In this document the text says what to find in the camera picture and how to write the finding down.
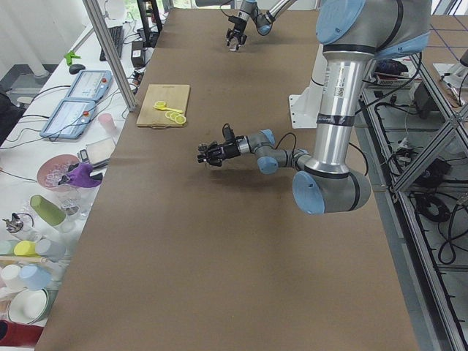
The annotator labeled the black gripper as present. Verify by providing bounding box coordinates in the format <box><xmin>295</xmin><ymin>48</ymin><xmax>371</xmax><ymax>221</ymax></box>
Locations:
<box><xmin>226</xmin><ymin>16</ymin><xmax>247</xmax><ymax>47</ymax></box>
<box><xmin>197</xmin><ymin>141</ymin><xmax>241</xmax><ymax>167</ymax></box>

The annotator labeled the clear glass cup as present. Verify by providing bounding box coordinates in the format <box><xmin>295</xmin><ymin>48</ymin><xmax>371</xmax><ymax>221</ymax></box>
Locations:
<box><xmin>227</xmin><ymin>40</ymin><xmax>239</xmax><ymax>52</ymax></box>

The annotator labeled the steel measuring jigger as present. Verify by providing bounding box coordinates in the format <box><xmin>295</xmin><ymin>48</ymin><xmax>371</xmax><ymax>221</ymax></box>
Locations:
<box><xmin>197</xmin><ymin>142</ymin><xmax>217</xmax><ymax>154</ymax></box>

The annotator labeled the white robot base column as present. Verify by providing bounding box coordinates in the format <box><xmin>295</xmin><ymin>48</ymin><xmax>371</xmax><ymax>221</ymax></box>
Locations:
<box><xmin>289</xmin><ymin>43</ymin><xmax>327</xmax><ymax>129</ymax></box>

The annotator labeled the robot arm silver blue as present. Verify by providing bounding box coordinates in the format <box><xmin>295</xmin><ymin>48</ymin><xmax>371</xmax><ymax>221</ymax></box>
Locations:
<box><xmin>225</xmin><ymin>0</ymin><xmax>295</xmax><ymax>52</ymax></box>
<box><xmin>197</xmin><ymin>1</ymin><xmax>431</xmax><ymax>214</ymax></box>

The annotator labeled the pink cup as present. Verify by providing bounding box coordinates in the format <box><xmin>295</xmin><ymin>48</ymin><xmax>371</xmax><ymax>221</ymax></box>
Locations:
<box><xmin>98</xmin><ymin>113</ymin><xmax>117</xmax><ymax>134</ymax></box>

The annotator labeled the green tall cup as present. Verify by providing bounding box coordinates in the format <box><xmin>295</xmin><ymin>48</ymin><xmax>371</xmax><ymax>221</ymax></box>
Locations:
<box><xmin>30</xmin><ymin>195</ymin><xmax>66</xmax><ymax>227</ymax></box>

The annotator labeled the grey blue cup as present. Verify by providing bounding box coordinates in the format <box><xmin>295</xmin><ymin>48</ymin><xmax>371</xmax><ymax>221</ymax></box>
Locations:
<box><xmin>35</xmin><ymin>238</ymin><xmax>67</xmax><ymax>260</ymax></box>

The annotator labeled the yellow cup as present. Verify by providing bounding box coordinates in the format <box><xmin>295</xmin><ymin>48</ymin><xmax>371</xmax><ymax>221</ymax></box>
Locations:
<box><xmin>13</xmin><ymin>241</ymin><xmax>39</xmax><ymax>257</ymax></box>

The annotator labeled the light blue cup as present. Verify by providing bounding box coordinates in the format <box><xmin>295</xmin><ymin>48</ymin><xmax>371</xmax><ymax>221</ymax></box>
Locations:
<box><xmin>19</xmin><ymin>264</ymin><xmax>52</xmax><ymax>291</ymax></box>

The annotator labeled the mint green cup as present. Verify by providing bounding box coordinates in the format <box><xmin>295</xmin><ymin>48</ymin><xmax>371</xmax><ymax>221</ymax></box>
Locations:
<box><xmin>0</xmin><ymin>240</ymin><xmax>19</xmax><ymax>256</ymax></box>

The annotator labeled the white cup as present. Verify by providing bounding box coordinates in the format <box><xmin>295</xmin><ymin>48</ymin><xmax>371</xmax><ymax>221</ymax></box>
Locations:
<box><xmin>1</xmin><ymin>264</ymin><xmax>26</xmax><ymax>291</ymax></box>

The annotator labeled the lemon slice lower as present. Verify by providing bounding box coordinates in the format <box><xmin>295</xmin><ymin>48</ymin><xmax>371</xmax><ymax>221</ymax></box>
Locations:
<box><xmin>174</xmin><ymin>114</ymin><xmax>186</xmax><ymax>125</ymax></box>

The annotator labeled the wooden cutting board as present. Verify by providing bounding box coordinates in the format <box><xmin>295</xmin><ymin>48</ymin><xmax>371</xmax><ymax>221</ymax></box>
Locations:
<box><xmin>136</xmin><ymin>84</ymin><xmax>190</xmax><ymax>129</ymax></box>

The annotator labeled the black power adapter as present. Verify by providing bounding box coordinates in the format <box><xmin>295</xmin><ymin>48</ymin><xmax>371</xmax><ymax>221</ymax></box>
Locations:
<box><xmin>131</xmin><ymin>41</ymin><xmax>153</xmax><ymax>68</ymax></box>

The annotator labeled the white tray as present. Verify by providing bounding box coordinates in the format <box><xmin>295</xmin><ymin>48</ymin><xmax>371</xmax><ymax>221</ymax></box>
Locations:
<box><xmin>86</xmin><ymin>137</ymin><xmax>116</xmax><ymax>166</ymax></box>

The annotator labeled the black keyboard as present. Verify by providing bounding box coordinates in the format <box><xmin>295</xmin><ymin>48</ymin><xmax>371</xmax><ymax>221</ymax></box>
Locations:
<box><xmin>108</xmin><ymin>26</ymin><xmax>124</xmax><ymax>58</ymax></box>

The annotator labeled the purple cloth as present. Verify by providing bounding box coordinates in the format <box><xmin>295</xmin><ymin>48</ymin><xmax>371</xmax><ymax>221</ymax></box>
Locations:
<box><xmin>58</xmin><ymin>163</ymin><xmax>103</xmax><ymax>188</ymax></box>

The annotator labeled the wine glass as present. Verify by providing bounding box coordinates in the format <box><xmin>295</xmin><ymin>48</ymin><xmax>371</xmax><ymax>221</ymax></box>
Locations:
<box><xmin>57</xmin><ymin>185</ymin><xmax>91</xmax><ymax>220</ymax></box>

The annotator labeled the upper blue teach pendant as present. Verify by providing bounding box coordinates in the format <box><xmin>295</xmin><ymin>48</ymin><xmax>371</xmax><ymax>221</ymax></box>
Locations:
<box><xmin>66</xmin><ymin>69</ymin><xmax>113</xmax><ymax>102</ymax></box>

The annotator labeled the blue teach pendant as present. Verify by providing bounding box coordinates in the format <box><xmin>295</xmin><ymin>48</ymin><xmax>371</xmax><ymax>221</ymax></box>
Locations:
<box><xmin>39</xmin><ymin>99</ymin><xmax>97</xmax><ymax>140</ymax></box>
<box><xmin>66</xmin><ymin>69</ymin><xmax>113</xmax><ymax>102</ymax></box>

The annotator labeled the lower blue teach pendant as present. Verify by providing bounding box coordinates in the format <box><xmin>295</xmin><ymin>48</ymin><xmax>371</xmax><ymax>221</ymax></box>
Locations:
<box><xmin>39</xmin><ymin>99</ymin><xmax>97</xmax><ymax>140</ymax></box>

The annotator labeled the pink bowl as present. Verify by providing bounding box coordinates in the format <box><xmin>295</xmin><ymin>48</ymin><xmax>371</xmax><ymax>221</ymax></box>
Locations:
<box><xmin>37</xmin><ymin>154</ymin><xmax>79</xmax><ymax>192</ymax></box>

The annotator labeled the black computer mouse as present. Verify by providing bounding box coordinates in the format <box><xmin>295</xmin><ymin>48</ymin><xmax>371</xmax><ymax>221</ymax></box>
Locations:
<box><xmin>69</xmin><ymin>64</ymin><xmax>86</xmax><ymax>75</ymax></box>

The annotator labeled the glass dispenser bottle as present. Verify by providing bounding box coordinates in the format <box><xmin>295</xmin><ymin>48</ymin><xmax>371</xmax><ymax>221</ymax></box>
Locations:
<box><xmin>3</xmin><ymin>213</ymin><xmax>42</xmax><ymax>242</ymax></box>

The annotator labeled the white green rimmed bowl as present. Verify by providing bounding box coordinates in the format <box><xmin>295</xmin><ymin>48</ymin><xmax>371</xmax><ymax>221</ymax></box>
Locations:
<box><xmin>7</xmin><ymin>290</ymin><xmax>49</xmax><ymax>324</ymax></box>

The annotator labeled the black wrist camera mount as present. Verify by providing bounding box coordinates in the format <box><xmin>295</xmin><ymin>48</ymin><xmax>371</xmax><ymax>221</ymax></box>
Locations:
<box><xmin>222</xmin><ymin>123</ymin><xmax>236</xmax><ymax>144</ymax></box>

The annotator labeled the aluminium frame post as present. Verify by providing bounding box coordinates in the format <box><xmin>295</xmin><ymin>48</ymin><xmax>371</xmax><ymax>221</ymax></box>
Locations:
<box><xmin>83</xmin><ymin>0</ymin><xmax>137</xmax><ymax>112</ymax></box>

